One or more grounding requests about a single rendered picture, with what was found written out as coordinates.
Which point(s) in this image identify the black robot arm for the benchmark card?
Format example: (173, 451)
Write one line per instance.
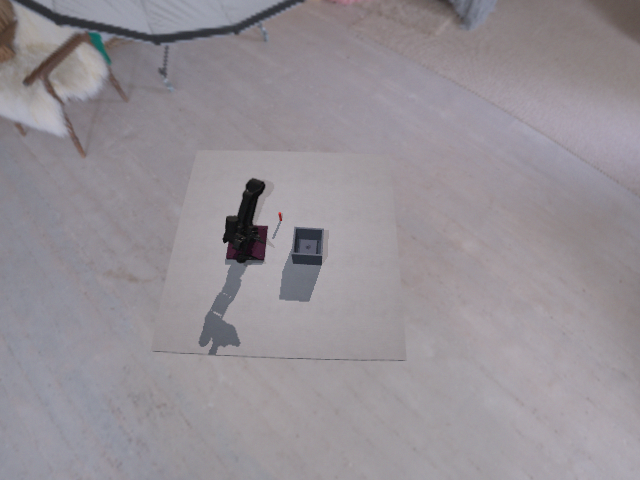
(238, 224)

